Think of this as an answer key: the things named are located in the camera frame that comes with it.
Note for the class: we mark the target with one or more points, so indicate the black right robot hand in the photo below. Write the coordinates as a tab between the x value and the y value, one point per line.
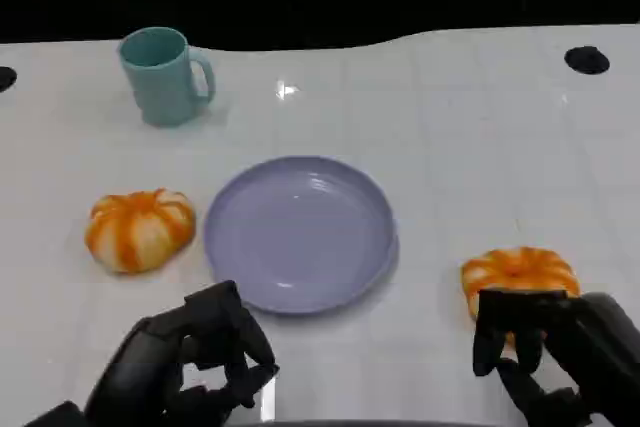
595	342

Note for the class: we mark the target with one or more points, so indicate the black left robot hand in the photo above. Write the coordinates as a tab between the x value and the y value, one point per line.
150	352

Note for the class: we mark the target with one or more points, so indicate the orange white toy bread roll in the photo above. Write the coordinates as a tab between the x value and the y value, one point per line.
137	232
520	267

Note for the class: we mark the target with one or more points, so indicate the lilac plate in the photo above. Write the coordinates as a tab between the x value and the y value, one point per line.
300	237

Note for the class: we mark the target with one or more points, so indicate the pale green mug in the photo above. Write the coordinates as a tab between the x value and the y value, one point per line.
160	92

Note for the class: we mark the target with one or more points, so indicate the black round table grommet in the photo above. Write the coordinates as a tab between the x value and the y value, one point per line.
5	79
586	60

